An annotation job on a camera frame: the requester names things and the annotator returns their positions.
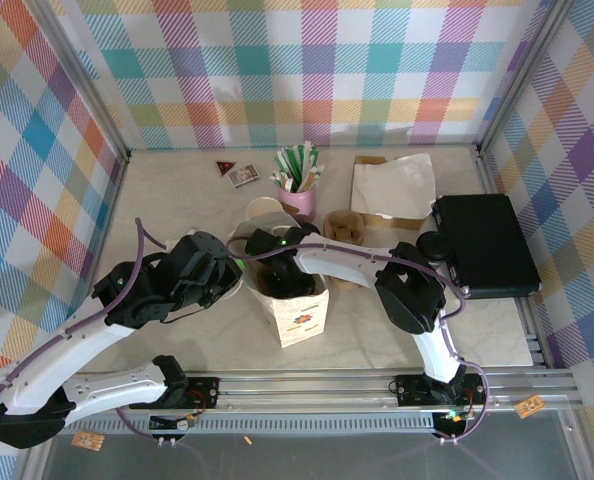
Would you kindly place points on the pink straw holder cup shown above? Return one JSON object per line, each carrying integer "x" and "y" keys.
{"x": 297, "y": 205}

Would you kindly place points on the black hard case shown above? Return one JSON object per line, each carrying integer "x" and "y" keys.
{"x": 487, "y": 245}

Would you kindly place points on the orange tag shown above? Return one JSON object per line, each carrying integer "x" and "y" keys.
{"x": 88, "y": 440}
{"x": 530, "y": 406}

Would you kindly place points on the white paper takeout bag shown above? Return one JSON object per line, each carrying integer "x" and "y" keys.
{"x": 302, "y": 320}

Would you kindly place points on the small green power connector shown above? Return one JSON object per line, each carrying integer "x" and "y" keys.
{"x": 187, "y": 424}

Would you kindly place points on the aluminium frame post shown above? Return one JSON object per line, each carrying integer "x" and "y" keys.
{"x": 522, "y": 75}
{"x": 77, "y": 80}

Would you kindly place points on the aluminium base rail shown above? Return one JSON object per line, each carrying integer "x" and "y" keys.
{"x": 302, "y": 390}

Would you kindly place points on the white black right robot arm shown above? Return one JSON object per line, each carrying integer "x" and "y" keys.
{"x": 342, "y": 262}

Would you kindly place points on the green white wrapped straw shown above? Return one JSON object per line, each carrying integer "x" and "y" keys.
{"x": 287, "y": 165}
{"x": 318, "y": 159}
{"x": 279, "y": 179}

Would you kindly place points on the black plastic cup lid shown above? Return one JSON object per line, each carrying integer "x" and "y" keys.
{"x": 433, "y": 246}

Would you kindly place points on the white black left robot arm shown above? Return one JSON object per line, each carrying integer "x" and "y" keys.
{"x": 52, "y": 360}

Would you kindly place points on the white paper napkin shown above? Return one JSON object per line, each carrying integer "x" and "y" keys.
{"x": 397, "y": 185}

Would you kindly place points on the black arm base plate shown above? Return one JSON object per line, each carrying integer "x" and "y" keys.
{"x": 412, "y": 390}
{"x": 202, "y": 392}

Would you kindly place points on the small colourful card box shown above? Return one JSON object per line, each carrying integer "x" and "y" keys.
{"x": 243, "y": 176}

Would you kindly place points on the stack of paper cups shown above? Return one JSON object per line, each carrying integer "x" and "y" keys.
{"x": 262, "y": 205}

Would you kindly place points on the red black triangle sticker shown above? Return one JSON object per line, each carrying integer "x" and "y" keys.
{"x": 224, "y": 166}

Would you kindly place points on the brown cardboard napkin box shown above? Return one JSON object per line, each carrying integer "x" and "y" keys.
{"x": 402, "y": 224}

